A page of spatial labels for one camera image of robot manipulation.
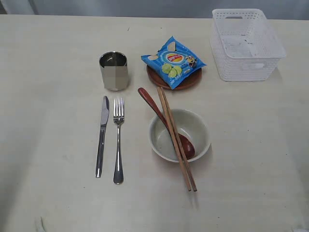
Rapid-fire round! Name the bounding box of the speckled white ceramic bowl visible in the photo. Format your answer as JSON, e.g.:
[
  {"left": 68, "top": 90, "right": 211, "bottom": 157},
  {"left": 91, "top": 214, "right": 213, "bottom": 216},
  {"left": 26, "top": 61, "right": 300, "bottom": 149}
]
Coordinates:
[{"left": 149, "top": 109, "right": 211, "bottom": 163}]

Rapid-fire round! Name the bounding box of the brown wooden spoon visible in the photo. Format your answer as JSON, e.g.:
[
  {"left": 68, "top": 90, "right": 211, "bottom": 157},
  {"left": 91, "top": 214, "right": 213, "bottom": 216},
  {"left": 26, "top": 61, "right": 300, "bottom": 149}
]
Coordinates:
[{"left": 138, "top": 87, "right": 195, "bottom": 159}]

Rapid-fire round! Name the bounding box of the silver metal fork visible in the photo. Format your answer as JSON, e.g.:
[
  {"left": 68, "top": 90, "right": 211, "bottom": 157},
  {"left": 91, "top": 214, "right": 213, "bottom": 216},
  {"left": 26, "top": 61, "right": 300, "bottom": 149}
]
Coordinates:
[{"left": 113, "top": 98, "right": 124, "bottom": 185}]

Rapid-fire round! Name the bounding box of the white perforated plastic basket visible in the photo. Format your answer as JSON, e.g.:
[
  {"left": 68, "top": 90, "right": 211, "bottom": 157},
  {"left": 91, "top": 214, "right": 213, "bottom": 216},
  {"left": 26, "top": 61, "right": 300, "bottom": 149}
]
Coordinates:
[{"left": 210, "top": 9, "right": 286, "bottom": 82}]

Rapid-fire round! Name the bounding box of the wooden chopstick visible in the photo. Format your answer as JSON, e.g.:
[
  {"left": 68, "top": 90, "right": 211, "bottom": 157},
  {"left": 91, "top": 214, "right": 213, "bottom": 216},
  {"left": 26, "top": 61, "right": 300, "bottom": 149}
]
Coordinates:
[
  {"left": 156, "top": 87, "right": 191, "bottom": 191},
  {"left": 161, "top": 87, "right": 197, "bottom": 192}
]

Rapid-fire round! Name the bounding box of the brown round plate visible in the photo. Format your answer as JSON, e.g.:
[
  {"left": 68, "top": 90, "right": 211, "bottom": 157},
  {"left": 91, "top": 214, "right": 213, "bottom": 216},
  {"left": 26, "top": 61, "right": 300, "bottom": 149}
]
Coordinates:
[{"left": 146, "top": 65, "right": 202, "bottom": 91}]

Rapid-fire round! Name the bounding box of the blue Lay's chips bag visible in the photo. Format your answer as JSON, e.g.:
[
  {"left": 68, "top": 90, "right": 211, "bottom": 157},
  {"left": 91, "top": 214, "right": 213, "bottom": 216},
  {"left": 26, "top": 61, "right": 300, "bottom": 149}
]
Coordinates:
[{"left": 141, "top": 37, "right": 206, "bottom": 89}]

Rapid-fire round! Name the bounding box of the silver table knife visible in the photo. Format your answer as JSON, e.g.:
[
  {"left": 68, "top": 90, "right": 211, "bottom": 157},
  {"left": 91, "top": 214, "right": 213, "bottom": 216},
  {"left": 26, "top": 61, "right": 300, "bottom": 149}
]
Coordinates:
[{"left": 95, "top": 96, "right": 109, "bottom": 178}]

